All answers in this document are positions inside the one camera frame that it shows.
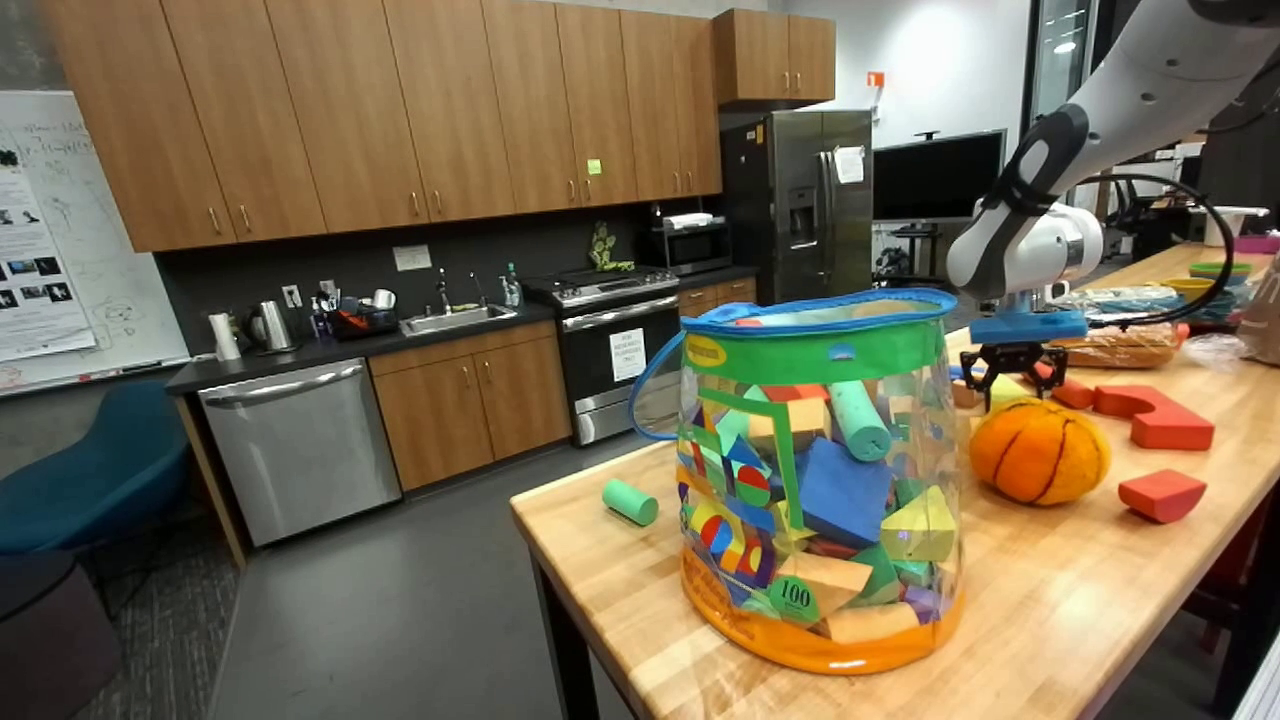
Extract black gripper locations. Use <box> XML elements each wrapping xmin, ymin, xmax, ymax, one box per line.
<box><xmin>960</xmin><ymin>343</ymin><xmax>1070</xmax><ymax>398</ymax></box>

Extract yellow foam building block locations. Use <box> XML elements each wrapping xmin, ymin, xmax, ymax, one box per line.
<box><xmin>988</xmin><ymin>377</ymin><xmax>1037</xmax><ymax>411</ymax></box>

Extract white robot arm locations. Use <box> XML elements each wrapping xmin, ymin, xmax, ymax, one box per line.
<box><xmin>947</xmin><ymin>0</ymin><xmax>1280</xmax><ymax>394</ymax></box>

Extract bread loaf in plastic bag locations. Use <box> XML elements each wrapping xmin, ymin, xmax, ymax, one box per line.
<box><xmin>1064</xmin><ymin>324</ymin><xmax>1190</xmax><ymax>372</ymax></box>

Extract red foam arch block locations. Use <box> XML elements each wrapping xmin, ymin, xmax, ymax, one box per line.
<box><xmin>1055</xmin><ymin>381</ymin><xmax>1217</xmax><ymax>454</ymax></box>

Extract small red foam block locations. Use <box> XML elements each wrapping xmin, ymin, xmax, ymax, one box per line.
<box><xmin>1122</xmin><ymin>468</ymin><xmax>1209</xmax><ymax>525</ymax></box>

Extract clear plastic toy block bag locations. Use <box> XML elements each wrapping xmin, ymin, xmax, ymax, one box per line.
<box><xmin>631</xmin><ymin>288</ymin><xmax>965</xmax><ymax>674</ymax></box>

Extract green foam cylinder block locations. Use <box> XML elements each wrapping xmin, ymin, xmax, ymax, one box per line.
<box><xmin>606</xmin><ymin>480</ymin><xmax>662</xmax><ymax>530</ymax></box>

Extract blue foam pad on wrist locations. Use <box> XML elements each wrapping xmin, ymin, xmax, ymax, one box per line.
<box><xmin>968</xmin><ymin>313</ymin><xmax>1090</xmax><ymax>343</ymax></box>

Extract orange plush basketball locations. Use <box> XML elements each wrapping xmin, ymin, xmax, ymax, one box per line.
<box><xmin>968</xmin><ymin>399</ymin><xmax>1110</xmax><ymax>508</ymax></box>

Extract stacked colourful bowls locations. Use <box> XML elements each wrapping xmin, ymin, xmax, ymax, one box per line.
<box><xmin>1171</xmin><ymin>262</ymin><xmax>1252</xmax><ymax>332</ymax></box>

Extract black monitor screen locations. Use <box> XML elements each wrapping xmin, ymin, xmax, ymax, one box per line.
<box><xmin>871</xmin><ymin>132</ymin><xmax>1005</xmax><ymax>219</ymax></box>

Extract stainless steel refrigerator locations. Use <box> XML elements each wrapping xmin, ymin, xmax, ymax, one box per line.
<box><xmin>722</xmin><ymin>107</ymin><xmax>871</xmax><ymax>304</ymax></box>

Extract toaster oven on counter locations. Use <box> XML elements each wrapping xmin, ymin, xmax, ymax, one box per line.
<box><xmin>654</xmin><ymin>213</ymin><xmax>732</xmax><ymax>276</ymax></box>

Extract black kitchen stove oven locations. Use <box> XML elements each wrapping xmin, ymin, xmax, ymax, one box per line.
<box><xmin>550</xmin><ymin>269</ymin><xmax>682</xmax><ymax>446</ymax></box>

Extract wooden lower cabinets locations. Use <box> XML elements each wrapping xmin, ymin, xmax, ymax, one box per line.
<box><xmin>370</xmin><ymin>320</ymin><xmax>572</xmax><ymax>494</ymax></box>

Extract wooden cabinets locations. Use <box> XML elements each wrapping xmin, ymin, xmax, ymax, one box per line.
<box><xmin>370</xmin><ymin>320</ymin><xmax>572</xmax><ymax>494</ymax></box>
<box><xmin>43</xmin><ymin>0</ymin><xmax>836</xmax><ymax>252</ymax></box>

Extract stainless steel dishwasher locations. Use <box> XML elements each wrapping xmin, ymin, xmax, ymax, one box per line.
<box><xmin>200</xmin><ymin>359</ymin><xmax>399</xmax><ymax>550</ymax></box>

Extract paper towel roll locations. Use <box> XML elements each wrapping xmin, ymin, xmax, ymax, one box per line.
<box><xmin>207</xmin><ymin>313</ymin><xmax>242</xmax><ymax>359</ymax></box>

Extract wooden upper cabinets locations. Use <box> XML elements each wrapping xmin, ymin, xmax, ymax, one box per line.
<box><xmin>43</xmin><ymin>0</ymin><xmax>836</xmax><ymax>252</ymax></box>

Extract dark teal armchair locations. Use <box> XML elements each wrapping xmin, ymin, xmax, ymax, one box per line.
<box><xmin>0</xmin><ymin>381</ymin><xmax>194</xmax><ymax>557</ymax></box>

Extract whiteboard with posters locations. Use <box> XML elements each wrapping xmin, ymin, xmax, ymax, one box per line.
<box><xmin>0</xmin><ymin>91</ymin><xmax>190</xmax><ymax>398</ymax></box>

